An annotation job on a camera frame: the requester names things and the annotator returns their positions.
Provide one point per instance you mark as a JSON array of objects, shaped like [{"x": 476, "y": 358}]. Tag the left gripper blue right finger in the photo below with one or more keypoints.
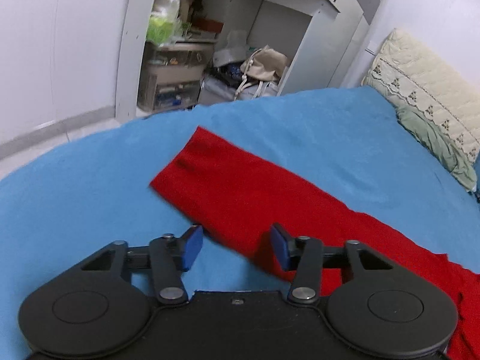
[{"x": 303, "y": 255}]

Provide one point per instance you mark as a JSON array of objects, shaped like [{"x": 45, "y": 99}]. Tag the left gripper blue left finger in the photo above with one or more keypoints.
[{"x": 170, "y": 257}]

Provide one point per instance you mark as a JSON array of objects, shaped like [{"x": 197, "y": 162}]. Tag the red cloth garment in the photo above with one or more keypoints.
[{"x": 237, "y": 196}]

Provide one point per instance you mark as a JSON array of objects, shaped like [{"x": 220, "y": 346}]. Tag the blue bed sheet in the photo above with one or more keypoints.
[{"x": 84, "y": 195}]

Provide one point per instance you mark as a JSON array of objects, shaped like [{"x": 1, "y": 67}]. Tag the green pillow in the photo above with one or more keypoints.
[{"x": 439, "y": 145}]

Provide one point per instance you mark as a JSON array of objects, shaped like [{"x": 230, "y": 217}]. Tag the clear plastic drawer unit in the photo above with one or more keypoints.
[{"x": 171, "y": 75}]

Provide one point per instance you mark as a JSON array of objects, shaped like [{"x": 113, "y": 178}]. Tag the beige bag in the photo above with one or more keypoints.
[{"x": 265, "y": 64}]

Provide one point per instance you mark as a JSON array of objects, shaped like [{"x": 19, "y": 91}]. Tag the cream quilted headboard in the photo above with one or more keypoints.
[{"x": 405, "y": 71}]

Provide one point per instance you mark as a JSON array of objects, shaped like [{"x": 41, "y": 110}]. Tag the white shelf desk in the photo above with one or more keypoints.
[{"x": 314, "y": 64}]

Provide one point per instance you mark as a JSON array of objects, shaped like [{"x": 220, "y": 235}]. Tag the green plastic bag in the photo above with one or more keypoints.
[{"x": 163, "y": 21}]

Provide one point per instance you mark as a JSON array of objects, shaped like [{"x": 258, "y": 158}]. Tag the white grey wardrobe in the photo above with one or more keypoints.
[{"x": 360, "y": 26}]

